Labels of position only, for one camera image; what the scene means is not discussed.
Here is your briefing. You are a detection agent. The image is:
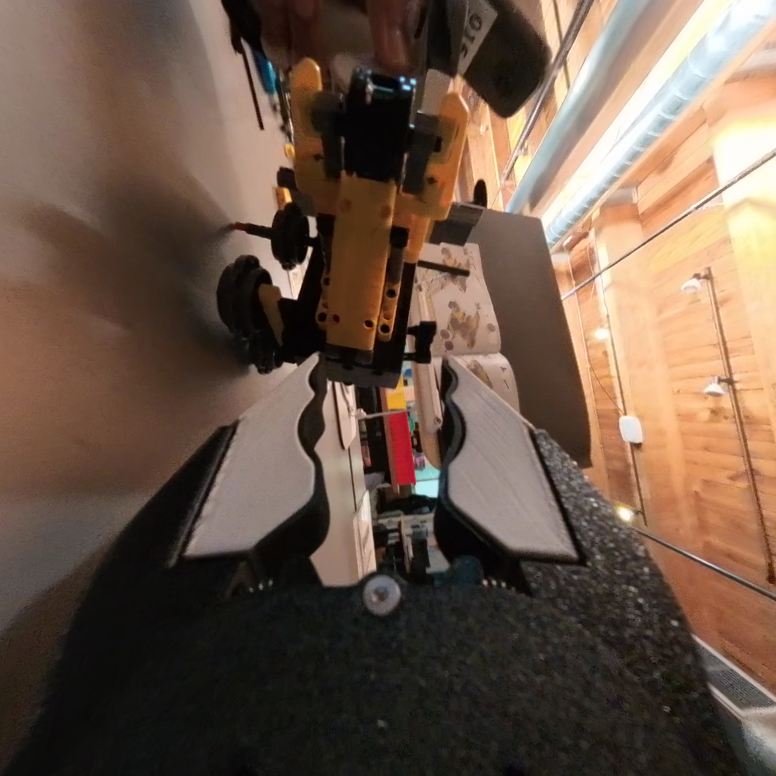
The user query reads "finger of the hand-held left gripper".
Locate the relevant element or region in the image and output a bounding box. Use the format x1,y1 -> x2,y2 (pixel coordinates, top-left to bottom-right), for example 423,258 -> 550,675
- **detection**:
417,68 -> 454,117

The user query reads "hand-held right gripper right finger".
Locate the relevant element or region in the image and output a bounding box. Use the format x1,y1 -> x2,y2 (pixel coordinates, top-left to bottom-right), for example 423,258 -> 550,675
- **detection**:
435,356 -> 586,583

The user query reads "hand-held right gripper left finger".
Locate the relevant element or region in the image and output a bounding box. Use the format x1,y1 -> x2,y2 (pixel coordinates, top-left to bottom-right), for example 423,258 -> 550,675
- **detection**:
182,353 -> 331,586

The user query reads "yellow toy brick vehicle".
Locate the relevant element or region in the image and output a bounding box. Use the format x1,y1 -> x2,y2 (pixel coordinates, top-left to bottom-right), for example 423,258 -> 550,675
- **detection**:
216,57 -> 487,390

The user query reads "person's left hand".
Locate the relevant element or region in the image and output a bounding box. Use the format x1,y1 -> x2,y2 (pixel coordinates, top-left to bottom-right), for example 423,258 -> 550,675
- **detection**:
261,0 -> 428,72

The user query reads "red covered table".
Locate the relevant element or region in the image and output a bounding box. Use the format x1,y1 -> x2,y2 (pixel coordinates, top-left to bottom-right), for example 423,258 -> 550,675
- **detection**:
387,412 -> 417,487

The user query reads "printed paper sheet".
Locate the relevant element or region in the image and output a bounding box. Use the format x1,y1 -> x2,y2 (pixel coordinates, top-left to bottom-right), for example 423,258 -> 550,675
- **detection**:
350,497 -> 378,572

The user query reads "open instruction booklet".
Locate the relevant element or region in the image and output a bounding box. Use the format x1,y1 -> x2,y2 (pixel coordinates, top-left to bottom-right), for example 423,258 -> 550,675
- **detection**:
418,242 -> 520,439

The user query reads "white book stand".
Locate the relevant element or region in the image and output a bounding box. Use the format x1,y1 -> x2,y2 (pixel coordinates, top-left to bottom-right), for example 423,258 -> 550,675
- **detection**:
315,209 -> 593,587

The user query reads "thin black axle rod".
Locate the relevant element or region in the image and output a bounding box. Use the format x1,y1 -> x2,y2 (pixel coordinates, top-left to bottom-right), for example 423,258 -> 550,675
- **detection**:
238,36 -> 266,132

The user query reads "silver ceiling duct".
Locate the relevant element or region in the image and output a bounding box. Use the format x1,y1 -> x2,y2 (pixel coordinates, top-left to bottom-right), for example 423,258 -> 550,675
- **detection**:
506,0 -> 776,245

